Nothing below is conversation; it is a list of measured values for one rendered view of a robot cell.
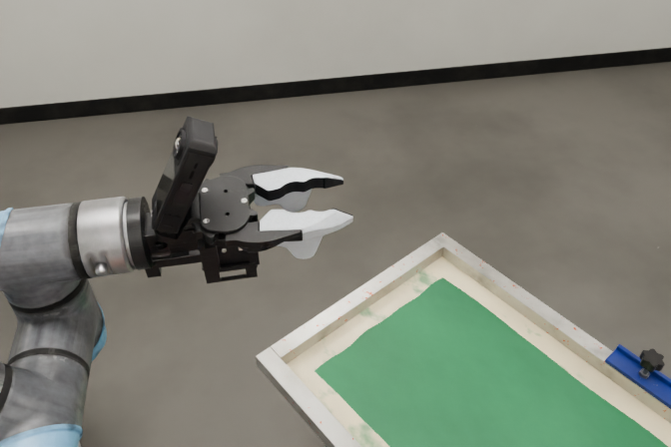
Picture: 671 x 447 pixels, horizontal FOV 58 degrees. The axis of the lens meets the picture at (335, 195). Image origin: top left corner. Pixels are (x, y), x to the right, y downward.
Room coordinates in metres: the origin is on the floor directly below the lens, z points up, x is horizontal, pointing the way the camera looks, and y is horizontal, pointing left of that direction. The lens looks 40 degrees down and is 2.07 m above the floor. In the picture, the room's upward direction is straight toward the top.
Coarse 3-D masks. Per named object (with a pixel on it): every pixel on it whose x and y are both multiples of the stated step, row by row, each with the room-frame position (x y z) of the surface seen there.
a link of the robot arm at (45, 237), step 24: (0, 216) 0.41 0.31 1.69; (24, 216) 0.41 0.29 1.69; (48, 216) 0.41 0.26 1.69; (72, 216) 0.41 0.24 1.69; (0, 240) 0.39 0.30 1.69; (24, 240) 0.39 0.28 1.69; (48, 240) 0.39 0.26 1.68; (72, 240) 0.39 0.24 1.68; (0, 264) 0.37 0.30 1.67; (24, 264) 0.38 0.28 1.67; (48, 264) 0.38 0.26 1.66; (72, 264) 0.38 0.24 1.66; (0, 288) 0.37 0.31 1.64; (24, 288) 0.37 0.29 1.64; (48, 288) 0.38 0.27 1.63; (72, 288) 0.40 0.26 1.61
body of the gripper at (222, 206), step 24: (216, 192) 0.45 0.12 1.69; (240, 192) 0.46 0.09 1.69; (144, 216) 0.43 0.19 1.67; (192, 216) 0.42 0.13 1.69; (216, 216) 0.42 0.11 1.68; (240, 216) 0.42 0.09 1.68; (144, 240) 0.41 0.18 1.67; (168, 240) 0.42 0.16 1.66; (192, 240) 0.43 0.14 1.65; (216, 240) 0.41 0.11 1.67; (144, 264) 0.40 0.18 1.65; (168, 264) 0.42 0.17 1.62; (216, 264) 0.41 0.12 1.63; (240, 264) 0.42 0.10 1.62
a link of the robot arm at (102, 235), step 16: (80, 208) 0.42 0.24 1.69; (96, 208) 0.42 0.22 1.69; (112, 208) 0.42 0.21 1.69; (80, 224) 0.41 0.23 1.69; (96, 224) 0.41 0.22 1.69; (112, 224) 0.41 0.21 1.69; (80, 240) 0.39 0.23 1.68; (96, 240) 0.39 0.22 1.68; (112, 240) 0.40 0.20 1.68; (96, 256) 0.39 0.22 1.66; (112, 256) 0.39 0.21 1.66; (128, 256) 0.40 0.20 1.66; (96, 272) 0.38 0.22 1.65; (112, 272) 0.39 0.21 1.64
